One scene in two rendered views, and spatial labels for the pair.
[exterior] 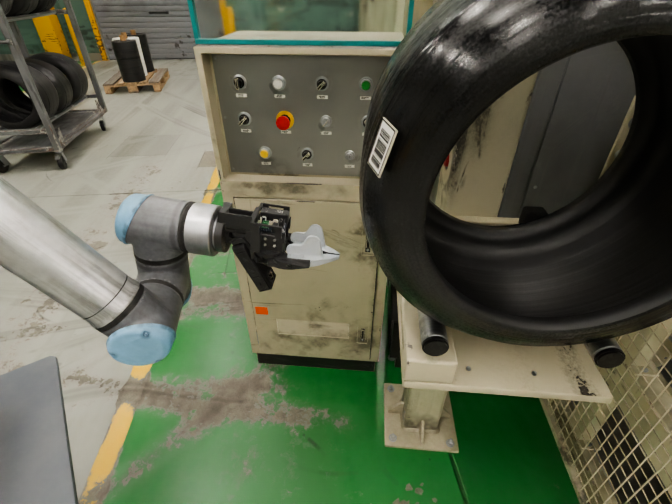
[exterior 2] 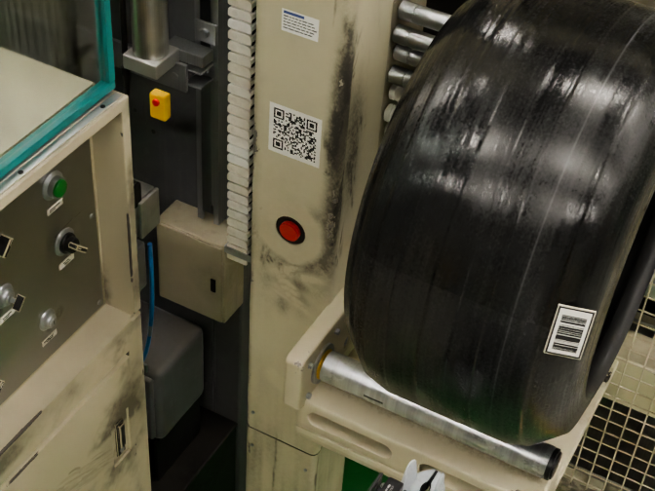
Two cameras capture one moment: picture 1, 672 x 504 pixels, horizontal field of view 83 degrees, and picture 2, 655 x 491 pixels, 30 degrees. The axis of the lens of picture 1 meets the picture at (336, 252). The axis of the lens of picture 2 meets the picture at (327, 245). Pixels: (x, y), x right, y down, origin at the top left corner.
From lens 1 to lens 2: 1.21 m
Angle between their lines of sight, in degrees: 53
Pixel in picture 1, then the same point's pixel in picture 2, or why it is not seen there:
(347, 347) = not seen: outside the picture
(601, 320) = (632, 311)
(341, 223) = (81, 446)
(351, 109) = (37, 242)
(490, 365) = not seen: hidden behind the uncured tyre
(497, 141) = (364, 174)
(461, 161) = (338, 227)
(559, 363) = not seen: hidden behind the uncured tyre
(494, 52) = (635, 206)
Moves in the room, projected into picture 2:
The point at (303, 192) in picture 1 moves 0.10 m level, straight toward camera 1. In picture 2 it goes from (16, 456) to (86, 477)
